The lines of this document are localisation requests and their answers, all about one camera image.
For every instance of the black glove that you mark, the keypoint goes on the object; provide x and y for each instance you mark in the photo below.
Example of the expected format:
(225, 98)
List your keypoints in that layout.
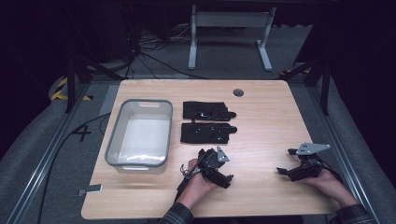
(199, 110)
(199, 133)

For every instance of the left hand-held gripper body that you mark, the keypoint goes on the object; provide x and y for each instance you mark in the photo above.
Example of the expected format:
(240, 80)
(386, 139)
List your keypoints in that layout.
(214, 161)

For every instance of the white plastic bin grey rim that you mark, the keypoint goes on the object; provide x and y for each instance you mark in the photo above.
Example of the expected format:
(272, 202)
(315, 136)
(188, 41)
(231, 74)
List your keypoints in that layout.
(143, 133)

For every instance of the aluminium floor rail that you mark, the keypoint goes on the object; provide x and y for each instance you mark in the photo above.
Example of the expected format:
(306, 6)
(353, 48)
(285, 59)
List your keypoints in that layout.
(342, 155)
(46, 155)

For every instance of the white metal desk frame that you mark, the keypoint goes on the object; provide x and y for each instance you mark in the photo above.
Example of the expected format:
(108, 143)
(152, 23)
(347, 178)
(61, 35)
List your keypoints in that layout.
(230, 19)

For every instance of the grey round table grommet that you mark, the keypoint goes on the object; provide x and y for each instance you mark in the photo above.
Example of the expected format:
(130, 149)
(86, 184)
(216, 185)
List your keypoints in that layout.
(238, 92)

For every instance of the person's left hand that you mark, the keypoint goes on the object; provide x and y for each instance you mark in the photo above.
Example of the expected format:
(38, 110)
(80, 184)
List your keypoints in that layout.
(194, 186)

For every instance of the small metal bracket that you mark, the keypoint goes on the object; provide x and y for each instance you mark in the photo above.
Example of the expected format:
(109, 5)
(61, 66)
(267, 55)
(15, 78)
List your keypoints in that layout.
(91, 189)

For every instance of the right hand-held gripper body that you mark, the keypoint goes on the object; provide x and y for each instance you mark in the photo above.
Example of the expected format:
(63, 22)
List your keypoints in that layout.
(308, 166)

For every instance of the black metal stand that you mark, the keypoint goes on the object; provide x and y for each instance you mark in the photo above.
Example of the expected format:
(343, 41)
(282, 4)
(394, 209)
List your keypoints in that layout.
(325, 84)
(71, 84)

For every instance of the person's right hand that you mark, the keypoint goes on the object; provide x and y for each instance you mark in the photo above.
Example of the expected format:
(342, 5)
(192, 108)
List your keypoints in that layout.
(333, 186)

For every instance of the yellow black floor tape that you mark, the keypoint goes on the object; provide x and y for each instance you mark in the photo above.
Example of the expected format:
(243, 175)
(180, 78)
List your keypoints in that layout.
(60, 88)

